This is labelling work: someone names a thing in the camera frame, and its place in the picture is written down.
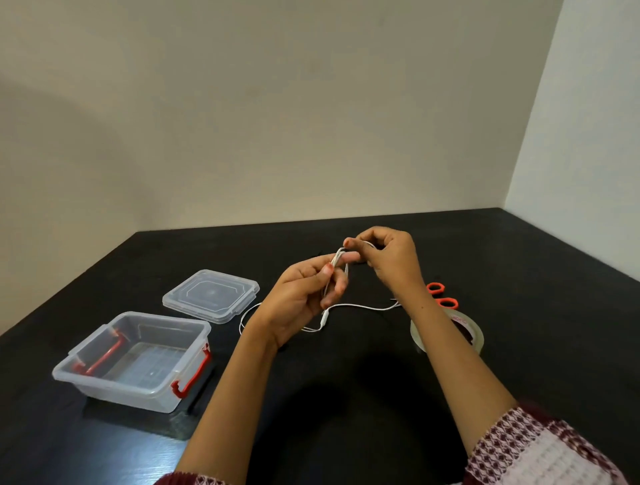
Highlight person's left hand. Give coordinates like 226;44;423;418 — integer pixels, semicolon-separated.
248;251;362;349

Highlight person's right hand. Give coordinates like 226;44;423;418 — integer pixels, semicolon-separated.
343;226;427;303

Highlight white earphone cable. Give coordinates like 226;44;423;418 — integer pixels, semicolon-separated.
239;241;403;334

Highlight person's left forearm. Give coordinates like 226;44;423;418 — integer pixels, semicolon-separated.
175;322;279;478

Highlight person's right forearm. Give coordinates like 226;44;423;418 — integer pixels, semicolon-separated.
399;292;518;453

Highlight clear plastic box lid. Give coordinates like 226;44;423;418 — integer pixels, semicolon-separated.
162;269;261;325

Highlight clear adhesive tape roll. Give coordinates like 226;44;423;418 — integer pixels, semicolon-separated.
410;307;485;355

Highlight clear plastic box red latches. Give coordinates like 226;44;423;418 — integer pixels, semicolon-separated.
52;311;212;414

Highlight red white patterned left sleeve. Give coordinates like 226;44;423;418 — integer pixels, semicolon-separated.
154;471;227;485

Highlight red white patterned sleeve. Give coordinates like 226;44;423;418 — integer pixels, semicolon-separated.
154;471;227;485
462;402;629;485

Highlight red white patterned right sleeve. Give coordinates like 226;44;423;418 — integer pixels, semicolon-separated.
462;402;629;485

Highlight orange handled scissors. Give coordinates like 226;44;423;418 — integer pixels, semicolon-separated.
426;282;460;310

